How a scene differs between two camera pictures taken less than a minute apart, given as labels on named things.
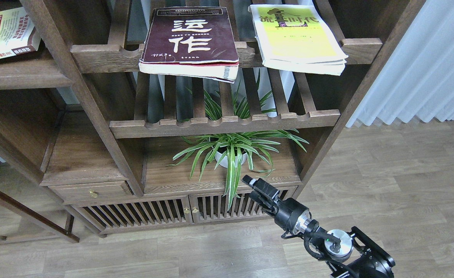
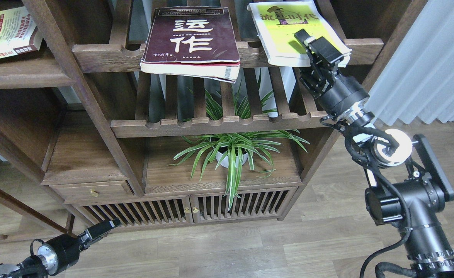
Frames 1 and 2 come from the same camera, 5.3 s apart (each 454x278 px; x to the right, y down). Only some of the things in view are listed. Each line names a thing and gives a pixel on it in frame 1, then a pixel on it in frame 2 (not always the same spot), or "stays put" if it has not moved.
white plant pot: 224,163 stays put
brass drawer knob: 93,194 stays put
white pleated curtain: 430,73 stays put
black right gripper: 292,216 → 346,95
